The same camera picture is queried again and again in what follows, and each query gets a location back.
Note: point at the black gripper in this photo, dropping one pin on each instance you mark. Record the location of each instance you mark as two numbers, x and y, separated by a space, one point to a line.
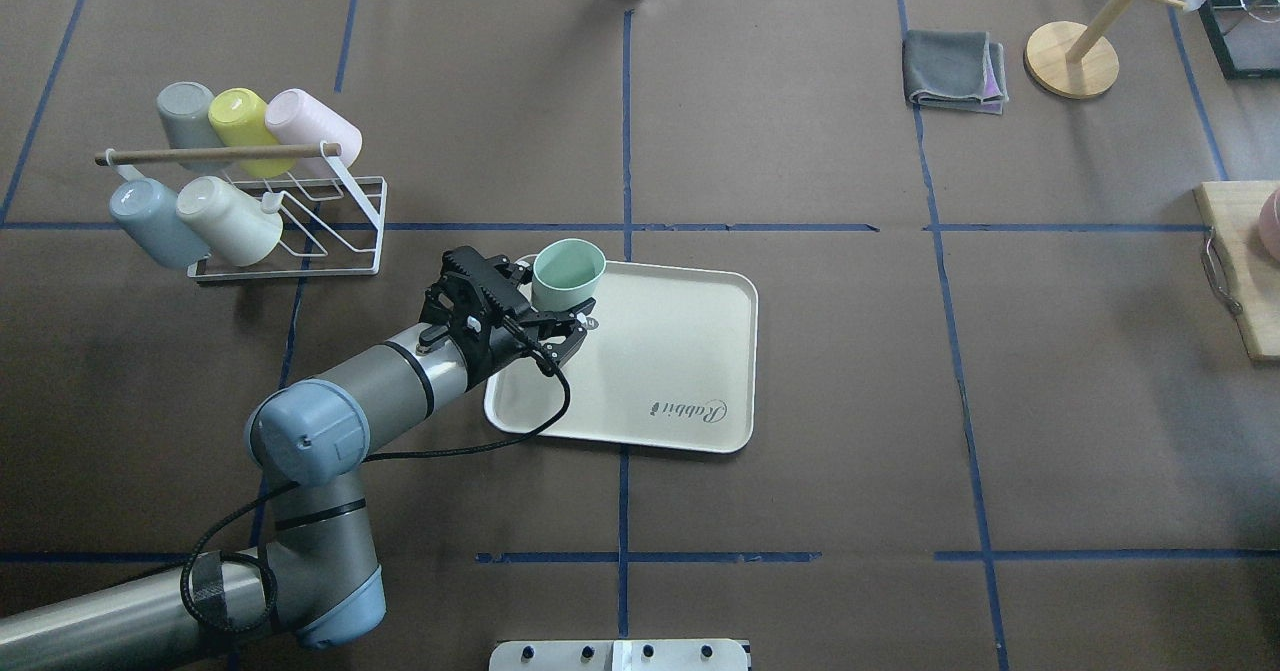
487 349

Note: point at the green cup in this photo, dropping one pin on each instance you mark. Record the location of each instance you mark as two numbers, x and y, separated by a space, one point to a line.
565 273

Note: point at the beige rabbit tray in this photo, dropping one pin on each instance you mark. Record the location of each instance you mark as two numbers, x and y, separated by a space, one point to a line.
670 363

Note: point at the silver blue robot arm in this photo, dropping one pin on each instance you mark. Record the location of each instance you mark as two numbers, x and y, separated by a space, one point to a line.
319 578

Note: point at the cream cup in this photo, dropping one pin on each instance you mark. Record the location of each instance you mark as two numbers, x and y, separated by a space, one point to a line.
232 223

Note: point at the pink cup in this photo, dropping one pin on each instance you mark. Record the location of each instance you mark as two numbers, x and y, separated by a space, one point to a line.
295 116

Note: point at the yellow cup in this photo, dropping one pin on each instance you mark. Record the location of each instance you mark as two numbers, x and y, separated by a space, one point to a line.
238 117

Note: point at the blue cup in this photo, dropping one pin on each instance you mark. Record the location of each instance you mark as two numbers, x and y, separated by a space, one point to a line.
147 211

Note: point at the grey cup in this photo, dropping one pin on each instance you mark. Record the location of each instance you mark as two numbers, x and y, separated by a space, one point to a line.
183 109

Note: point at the folded grey cloth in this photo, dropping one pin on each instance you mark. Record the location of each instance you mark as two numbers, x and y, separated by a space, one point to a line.
962 70

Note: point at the wooden mug tree stand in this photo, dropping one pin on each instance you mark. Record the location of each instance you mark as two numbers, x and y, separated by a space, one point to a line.
1076 61

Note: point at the wooden cutting board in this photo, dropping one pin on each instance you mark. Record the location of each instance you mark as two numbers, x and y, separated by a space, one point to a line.
1231 208

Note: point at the pink bowl with ice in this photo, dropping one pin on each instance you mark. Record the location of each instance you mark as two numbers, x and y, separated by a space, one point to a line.
1267 225

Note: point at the white wire cup rack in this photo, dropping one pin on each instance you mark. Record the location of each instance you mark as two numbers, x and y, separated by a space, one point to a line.
332 226

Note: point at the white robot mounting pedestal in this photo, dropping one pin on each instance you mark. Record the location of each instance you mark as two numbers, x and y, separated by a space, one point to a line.
623 654

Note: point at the metal board handle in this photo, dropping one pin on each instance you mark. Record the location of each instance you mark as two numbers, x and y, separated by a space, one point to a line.
1215 276

